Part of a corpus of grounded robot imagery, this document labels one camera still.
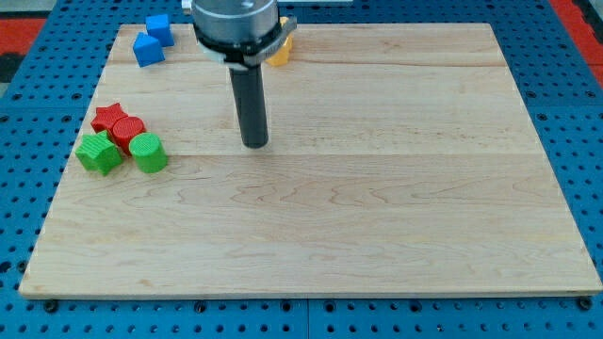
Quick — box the wooden board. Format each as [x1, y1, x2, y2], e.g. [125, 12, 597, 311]
[20, 24, 602, 300]

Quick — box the blue triangular block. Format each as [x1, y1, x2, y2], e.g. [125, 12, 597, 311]
[132, 32, 165, 68]

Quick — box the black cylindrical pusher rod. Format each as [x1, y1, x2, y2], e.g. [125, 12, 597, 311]
[229, 66, 269, 149]

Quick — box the yellow block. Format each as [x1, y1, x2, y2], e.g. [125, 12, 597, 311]
[265, 16, 293, 67]

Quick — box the red star block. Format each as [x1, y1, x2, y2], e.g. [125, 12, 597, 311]
[90, 103, 128, 133]

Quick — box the green cylinder block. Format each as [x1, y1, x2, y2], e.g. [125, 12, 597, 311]
[128, 132, 168, 173]

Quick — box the blue cube block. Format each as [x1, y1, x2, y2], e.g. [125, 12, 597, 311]
[145, 13, 174, 47]

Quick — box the green star block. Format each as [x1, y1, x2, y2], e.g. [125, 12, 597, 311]
[75, 130, 123, 176]

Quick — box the red cylinder block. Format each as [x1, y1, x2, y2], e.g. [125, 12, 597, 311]
[111, 116, 146, 155]

